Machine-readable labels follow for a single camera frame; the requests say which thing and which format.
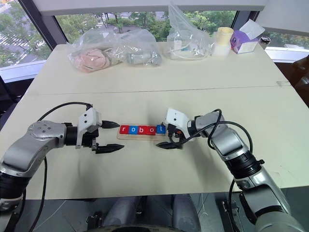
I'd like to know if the purple tissue box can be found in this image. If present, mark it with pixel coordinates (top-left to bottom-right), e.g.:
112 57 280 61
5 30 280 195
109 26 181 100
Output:
230 19 266 55

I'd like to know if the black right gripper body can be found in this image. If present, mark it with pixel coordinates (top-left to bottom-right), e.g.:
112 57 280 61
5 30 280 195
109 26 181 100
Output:
167 124 187 146

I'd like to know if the plastic bag with grey parts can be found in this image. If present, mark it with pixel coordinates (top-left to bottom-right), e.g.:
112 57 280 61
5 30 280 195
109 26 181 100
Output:
112 28 164 67

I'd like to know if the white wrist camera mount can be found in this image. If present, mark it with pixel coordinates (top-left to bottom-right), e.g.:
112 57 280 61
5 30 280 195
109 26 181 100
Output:
164 107 194 140
75 107 103 149

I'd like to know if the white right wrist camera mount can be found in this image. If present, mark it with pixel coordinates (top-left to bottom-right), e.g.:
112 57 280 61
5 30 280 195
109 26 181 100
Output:
164 107 194 140

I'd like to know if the brown chair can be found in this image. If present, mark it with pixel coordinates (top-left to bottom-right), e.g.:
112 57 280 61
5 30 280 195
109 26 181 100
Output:
286 57 309 100

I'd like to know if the plastic bag with white items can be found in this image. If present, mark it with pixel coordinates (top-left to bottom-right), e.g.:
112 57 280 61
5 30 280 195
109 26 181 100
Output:
166 1 216 60

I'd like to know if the cream and white cup stack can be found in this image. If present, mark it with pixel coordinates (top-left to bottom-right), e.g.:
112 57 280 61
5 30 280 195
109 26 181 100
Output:
211 27 235 58

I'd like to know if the plastic bag with pink cloth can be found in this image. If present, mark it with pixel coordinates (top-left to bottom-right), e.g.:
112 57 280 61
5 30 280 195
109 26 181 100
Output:
68 28 124 73

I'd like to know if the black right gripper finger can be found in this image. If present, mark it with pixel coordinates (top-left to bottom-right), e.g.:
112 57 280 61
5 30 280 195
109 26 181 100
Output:
156 142 184 149

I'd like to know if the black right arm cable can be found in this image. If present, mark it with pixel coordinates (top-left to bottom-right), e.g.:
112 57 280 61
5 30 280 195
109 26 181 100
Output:
168 108 253 219

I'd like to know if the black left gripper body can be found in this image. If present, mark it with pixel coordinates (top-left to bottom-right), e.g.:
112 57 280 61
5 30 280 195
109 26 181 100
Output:
81 127 100 152

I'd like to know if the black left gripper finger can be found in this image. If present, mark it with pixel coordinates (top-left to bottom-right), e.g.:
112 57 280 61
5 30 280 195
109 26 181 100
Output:
95 144 125 155
100 120 121 129

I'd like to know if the wooden block tray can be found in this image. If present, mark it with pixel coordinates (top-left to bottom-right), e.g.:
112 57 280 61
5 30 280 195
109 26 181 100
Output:
116 125 184 149

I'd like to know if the grey rounded shape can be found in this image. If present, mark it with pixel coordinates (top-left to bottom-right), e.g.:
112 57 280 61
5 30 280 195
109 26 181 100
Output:
171 194 201 232
103 195 147 228

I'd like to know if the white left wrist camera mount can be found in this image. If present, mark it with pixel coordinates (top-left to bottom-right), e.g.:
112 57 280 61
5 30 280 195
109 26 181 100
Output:
75 107 103 149

